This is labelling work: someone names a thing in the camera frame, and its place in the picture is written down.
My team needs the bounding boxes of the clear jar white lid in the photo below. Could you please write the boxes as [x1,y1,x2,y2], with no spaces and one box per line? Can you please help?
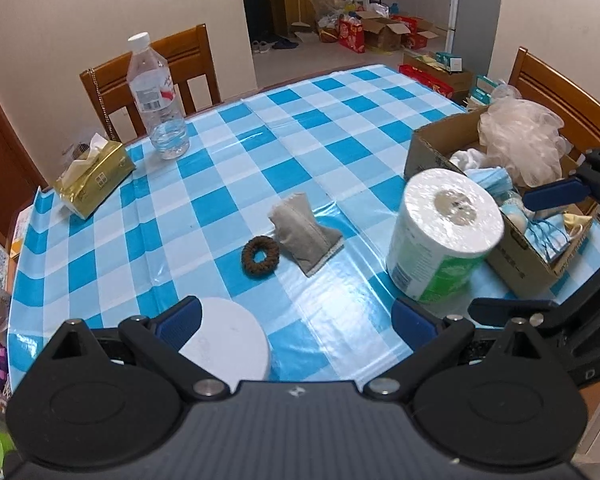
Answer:
[180,297,271,391]

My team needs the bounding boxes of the yellow scrunchie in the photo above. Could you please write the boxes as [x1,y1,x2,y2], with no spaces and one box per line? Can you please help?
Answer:
[562,212,593,238]

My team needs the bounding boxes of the gold tissue pack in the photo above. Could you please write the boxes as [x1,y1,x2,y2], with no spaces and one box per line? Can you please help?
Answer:
[53,133,135,220]

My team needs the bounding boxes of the brown wooden door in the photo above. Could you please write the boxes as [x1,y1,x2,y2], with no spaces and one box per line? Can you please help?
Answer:
[0,58,48,248]

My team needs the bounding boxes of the packaged blue face masks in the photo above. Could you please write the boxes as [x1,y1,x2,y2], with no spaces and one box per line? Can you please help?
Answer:
[524,214,571,264]

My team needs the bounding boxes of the grey refrigerator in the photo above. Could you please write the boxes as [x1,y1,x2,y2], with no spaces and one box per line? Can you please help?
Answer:
[445,0,502,76]

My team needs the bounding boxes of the white cloth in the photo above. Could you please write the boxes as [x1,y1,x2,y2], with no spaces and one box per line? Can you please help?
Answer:
[450,148,486,172]

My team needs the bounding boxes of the blue face mask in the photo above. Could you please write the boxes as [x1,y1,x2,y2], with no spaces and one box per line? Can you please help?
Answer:
[465,166,514,205]

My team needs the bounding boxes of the clear water bottle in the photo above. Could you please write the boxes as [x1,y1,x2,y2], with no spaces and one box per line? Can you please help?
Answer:
[126,32,189,159]

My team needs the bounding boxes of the cardboard box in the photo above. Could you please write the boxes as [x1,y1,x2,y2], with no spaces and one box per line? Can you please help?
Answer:
[404,106,600,302]

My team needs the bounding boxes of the blue checkered tablecloth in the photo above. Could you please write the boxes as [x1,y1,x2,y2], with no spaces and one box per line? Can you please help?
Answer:
[7,63,600,394]

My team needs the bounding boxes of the green toilet paper roll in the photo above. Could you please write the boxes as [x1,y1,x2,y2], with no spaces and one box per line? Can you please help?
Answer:
[386,168,504,304]

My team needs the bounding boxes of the pink mesh bath pouf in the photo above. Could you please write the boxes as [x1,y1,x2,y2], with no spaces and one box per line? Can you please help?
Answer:
[478,96,567,188]

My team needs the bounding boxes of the brown scrunchie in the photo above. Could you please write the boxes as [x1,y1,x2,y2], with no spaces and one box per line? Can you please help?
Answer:
[240,235,280,278]

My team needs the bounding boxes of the blue round doll toy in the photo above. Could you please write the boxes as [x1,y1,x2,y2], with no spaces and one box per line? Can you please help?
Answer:
[500,194,534,234]

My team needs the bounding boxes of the red carton on floor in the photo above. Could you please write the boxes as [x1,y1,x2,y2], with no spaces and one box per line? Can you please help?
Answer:
[338,16,365,53]

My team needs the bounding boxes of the wooden chair by box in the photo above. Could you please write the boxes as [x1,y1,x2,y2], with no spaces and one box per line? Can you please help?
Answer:
[508,47,600,160]

